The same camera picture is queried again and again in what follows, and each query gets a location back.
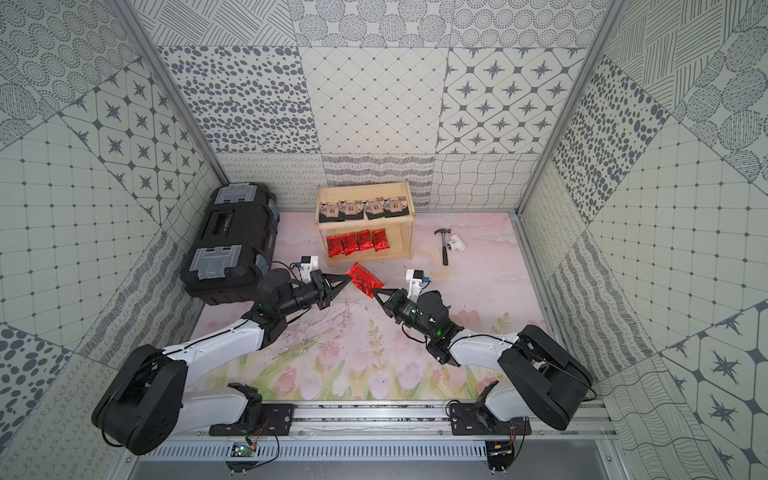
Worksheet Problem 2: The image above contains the red tea bag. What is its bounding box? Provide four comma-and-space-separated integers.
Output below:
341, 232, 360, 256
372, 229, 390, 252
347, 263, 384, 298
356, 230, 374, 251
326, 235, 344, 258

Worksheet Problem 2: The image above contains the white pipe fitting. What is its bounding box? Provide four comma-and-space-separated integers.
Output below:
447, 234, 466, 251

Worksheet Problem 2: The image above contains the black handled hammer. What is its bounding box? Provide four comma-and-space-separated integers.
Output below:
434, 228, 452, 266

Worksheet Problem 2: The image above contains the black tea bag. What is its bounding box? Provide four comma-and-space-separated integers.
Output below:
383, 196, 410, 218
363, 198, 386, 220
339, 200, 365, 221
318, 202, 344, 223

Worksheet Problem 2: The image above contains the light wooden shelf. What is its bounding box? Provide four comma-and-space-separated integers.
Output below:
315, 181, 415, 265

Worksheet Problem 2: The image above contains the left green circuit board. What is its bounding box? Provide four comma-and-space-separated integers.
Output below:
231, 443, 254, 458

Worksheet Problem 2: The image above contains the black plastic toolbox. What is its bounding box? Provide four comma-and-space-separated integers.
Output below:
180, 182, 280, 306

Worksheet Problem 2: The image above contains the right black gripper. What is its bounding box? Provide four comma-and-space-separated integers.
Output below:
373, 286, 434, 341

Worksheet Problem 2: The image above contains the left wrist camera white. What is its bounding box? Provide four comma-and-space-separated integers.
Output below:
299, 256, 319, 283

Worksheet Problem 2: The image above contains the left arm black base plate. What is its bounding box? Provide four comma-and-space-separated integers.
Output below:
208, 403, 296, 437

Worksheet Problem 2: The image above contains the aluminium mounting rail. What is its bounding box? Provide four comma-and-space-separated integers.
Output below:
151, 401, 618, 449

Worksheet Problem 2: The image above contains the right black circuit board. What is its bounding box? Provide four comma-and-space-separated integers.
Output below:
485, 442, 516, 474

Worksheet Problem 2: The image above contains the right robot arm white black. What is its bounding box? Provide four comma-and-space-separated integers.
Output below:
373, 288, 593, 435

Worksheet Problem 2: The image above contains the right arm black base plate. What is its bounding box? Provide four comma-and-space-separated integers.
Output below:
445, 400, 532, 437

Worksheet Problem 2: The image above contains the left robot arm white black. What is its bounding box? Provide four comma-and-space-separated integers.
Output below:
91, 269, 351, 455

